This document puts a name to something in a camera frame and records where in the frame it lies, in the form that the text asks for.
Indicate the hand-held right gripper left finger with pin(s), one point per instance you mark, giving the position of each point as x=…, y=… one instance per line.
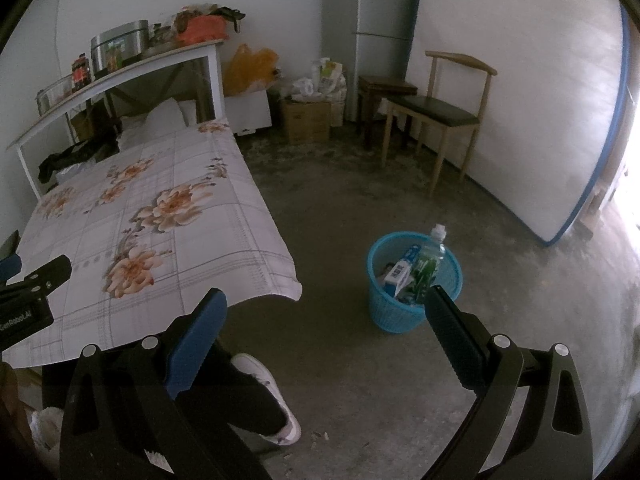
x=197, y=345

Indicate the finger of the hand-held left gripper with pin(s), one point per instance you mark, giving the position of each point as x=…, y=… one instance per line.
x=9, y=265
x=50, y=272

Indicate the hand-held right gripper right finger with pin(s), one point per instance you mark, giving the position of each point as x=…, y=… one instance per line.
x=457, y=340

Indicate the blue plastic basket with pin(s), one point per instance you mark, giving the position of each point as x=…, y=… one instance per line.
x=390, y=310

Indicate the green plastic bottle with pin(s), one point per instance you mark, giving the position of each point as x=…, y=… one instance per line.
x=430, y=260

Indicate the blue white toothpaste box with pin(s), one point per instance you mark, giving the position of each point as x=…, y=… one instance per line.
x=402, y=267

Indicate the person's leg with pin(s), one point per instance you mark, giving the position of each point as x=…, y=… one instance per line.
x=235, y=385

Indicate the person's white shoe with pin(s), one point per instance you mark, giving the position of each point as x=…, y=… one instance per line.
x=272, y=400

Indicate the white fluffy cloth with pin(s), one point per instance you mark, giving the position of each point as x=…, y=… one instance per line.
x=45, y=427

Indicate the black clothing on bed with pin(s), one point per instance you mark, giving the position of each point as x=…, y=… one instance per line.
x=70, y=160

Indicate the floral tablecloth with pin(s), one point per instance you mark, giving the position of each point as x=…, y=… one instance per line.
x=175, y=200

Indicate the clear plastic container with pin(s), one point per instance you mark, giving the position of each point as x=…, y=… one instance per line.
x=55, y=92

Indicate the white pillow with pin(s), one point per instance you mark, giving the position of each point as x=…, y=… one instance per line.
x=160, y=120

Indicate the red jar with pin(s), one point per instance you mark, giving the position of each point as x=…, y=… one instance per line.
x=81, y=72

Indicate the wooden chair dark seat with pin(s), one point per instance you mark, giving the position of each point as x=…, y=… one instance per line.
x=435, y=110

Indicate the metal bin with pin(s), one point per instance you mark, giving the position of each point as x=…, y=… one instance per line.
x=120, y=45

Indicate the white foam box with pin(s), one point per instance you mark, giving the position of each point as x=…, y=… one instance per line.
x=250, y=112

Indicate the cardboard box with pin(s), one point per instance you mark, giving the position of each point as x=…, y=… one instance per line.
x=305, y=122

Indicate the dark wooden stool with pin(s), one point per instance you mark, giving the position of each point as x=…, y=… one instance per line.
x=385, y=87

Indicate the white mattress blue edge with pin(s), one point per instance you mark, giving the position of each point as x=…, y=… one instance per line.
x=525, y=85

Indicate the yellow plastic bag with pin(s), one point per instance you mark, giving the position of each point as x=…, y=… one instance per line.
x=250, y=67

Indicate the orange bag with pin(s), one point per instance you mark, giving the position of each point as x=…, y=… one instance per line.
x=202, y=30

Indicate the white plastic bags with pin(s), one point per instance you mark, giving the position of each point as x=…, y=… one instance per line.
x=320, y=82

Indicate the grey refrigerator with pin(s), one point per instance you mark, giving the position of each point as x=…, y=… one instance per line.
x=370, y=35

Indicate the white frame table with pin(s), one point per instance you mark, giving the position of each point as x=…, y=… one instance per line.
x=150, y=60

